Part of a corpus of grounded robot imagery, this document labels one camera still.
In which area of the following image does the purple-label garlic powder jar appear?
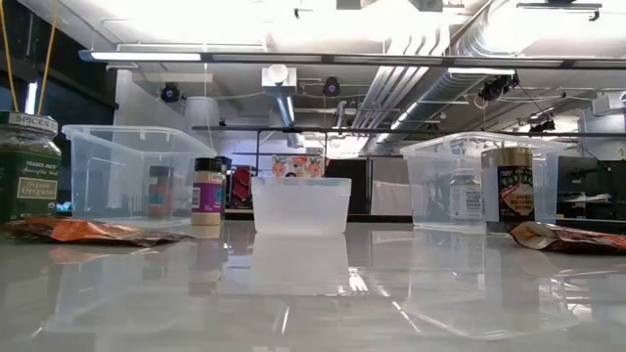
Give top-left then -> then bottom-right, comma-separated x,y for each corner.
190,156 -> 227,240

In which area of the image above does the white-cap seasoning jar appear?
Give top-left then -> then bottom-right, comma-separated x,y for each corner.
449,167 -> 484,222

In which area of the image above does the gold-lid seasoning jar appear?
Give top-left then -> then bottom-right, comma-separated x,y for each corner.
480,147 -> 536,234

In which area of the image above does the orange spice packet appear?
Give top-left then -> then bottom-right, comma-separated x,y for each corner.
0,216 -> 193,248
508,220 -> 626,255

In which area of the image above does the green-lid oregano jar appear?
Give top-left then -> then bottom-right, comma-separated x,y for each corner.
0,110 -> 63,225

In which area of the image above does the colourful cartoon box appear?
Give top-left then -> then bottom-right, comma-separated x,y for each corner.
271,154 -> 325,179

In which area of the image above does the small frosted plastic container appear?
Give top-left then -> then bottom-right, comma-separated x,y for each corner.
250,176 -> 353,237

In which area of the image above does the red background object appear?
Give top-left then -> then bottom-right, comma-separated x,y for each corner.
229,165 -> 253,206

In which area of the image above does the white background board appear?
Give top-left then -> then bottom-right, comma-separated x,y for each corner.
370,180 -> 412,216

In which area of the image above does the long ceiling light bar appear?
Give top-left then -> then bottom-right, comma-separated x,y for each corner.
77,47 -> 626,70

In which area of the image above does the white cylindrical column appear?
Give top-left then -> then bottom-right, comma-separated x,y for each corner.
184,95 -> 221,148

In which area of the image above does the clear plastic bin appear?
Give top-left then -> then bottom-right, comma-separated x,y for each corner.
399,130 -> 568,231
61,123 -> 218,230

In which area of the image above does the black-lid brown spice jar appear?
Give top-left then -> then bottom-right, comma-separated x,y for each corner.
147,164 -> 174,220

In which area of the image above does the dark background workbench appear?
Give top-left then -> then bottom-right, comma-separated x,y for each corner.
557,155 -> 626,221

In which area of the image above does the silver ventilation duct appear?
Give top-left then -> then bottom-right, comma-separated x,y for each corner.
371,0 -> 626,153

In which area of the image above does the black ceiling camera rig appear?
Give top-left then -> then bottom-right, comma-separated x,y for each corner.
477,73 -> 519,103

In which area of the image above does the yellow hanging cable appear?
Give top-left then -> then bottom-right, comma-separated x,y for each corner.
0,0 -> 20,112
37,0 -> 60,116

